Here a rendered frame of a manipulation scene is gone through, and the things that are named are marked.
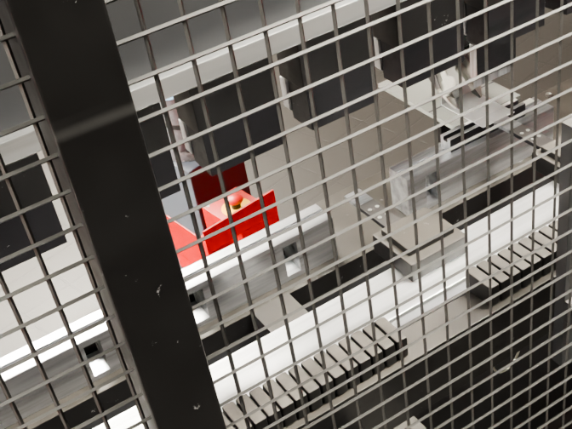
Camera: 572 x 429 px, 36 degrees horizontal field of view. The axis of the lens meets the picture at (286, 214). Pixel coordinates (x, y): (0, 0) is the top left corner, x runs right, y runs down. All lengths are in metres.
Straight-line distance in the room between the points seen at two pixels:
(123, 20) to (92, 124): 0.61
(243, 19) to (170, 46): 0.11
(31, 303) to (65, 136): 2.80
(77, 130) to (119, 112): 0.03
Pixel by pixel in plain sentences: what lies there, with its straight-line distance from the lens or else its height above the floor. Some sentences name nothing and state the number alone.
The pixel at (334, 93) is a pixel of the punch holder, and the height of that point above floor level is 1.23.
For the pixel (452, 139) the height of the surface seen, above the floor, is 1.00.
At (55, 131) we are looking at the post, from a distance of 0.51.
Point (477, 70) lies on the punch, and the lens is 1.80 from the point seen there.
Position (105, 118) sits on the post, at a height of 1.74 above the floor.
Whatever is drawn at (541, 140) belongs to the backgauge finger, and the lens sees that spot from 1.80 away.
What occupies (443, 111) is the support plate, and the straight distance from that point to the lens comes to 1.91.
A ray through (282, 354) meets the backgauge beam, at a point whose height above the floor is 0.98.
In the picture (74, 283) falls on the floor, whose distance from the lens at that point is 3.32.
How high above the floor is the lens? 1.98
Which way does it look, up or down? 36 degrees down
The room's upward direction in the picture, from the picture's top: 11 degrees counter-clockwise
